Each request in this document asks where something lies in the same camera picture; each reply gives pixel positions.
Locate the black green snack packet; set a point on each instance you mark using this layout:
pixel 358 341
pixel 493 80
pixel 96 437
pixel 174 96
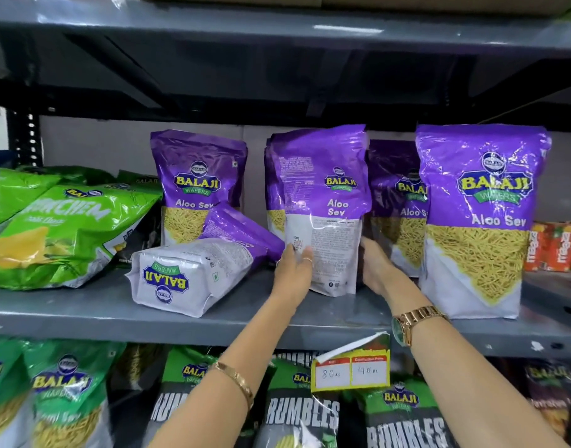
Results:
pixel 297 415
pixel 178 396
pixel 402 415

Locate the person's left fingers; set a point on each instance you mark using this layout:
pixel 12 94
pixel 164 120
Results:
pixel 295 262

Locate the person's left forearm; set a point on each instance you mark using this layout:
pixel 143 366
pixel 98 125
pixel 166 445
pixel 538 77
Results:
pixel 239 377

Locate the light green snack packet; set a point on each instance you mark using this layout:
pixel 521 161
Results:
pixel 66 233
pixel 75 174
pixel 10 191

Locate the person's right hand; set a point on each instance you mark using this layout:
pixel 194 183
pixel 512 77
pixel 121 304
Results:
pixel 376 275

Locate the grey metal shelving rack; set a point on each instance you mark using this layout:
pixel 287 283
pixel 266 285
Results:
pixel 267 41

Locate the person's right thumb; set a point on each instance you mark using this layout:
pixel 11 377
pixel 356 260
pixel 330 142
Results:
pixel 367 249

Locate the green white snack packet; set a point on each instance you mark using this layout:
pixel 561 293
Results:
pixel 71 396
pixel 3 396

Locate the gold wristwatch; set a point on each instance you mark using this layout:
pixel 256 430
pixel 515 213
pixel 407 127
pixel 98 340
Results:
pixel 411 324

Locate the dark brown snack packet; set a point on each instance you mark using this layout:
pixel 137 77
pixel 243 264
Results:
pixel 549 396

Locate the yellow price label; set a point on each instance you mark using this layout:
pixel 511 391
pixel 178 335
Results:
pixel 351 366

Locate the purple snack packet white back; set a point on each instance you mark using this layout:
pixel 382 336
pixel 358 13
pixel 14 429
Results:
pixel 320 200

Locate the person's right forearm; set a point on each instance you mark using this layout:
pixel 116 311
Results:
pixel 467 382

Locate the large purple snack packet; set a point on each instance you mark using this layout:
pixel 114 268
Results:
pixel 476 219

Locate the person's left hand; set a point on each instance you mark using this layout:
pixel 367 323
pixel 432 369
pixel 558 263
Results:
pixel 290 284

